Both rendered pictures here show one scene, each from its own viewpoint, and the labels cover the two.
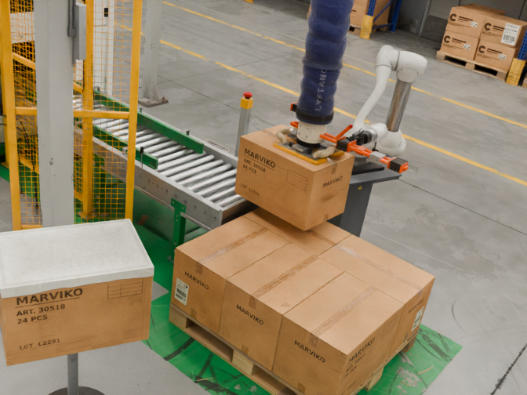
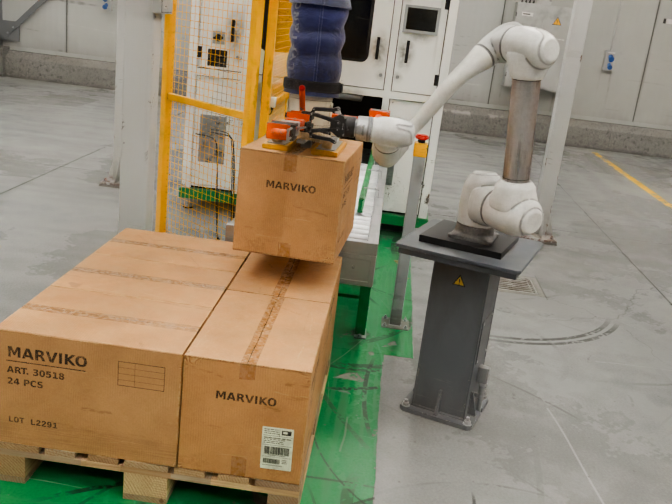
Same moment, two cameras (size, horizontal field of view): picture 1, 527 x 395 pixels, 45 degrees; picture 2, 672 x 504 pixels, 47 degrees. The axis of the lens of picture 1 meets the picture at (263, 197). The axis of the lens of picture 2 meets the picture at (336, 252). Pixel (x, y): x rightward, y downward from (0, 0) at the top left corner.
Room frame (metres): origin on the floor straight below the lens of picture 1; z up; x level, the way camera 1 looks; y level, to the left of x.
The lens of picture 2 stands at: (2.07, -2.92, 1.60)
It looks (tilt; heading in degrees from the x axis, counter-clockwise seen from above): 17 degrees down; 58
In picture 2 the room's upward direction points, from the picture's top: 7 degrees clockwise
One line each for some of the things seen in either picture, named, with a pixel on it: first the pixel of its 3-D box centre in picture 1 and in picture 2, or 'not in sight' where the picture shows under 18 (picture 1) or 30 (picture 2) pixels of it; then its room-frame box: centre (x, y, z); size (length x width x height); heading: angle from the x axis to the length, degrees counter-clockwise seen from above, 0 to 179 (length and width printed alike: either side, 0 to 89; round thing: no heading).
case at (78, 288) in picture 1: (72, 288); not in sight; (2.22, 0.77, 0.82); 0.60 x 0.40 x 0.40; 119
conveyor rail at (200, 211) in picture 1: (105, 157); not in sight; (4.16, 1.19, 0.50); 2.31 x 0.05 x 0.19; 55
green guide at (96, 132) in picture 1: (81, 126); not in sight; (4.41, 1.45, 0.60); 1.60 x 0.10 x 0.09; 55
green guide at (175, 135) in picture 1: (136, 113); (373, 176); (4.85, 1.14, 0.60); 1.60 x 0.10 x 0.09; 55
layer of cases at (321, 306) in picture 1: (301, 289); (197, 333); (3.13, -0.31, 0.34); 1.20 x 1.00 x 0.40; 55
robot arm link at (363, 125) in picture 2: (368, 135); (363, 128); (3.61, -0.57, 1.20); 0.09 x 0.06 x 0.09; 55
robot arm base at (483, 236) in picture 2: (354, 155); (475, 229); (4.20, -0.59, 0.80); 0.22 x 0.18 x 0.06; 39
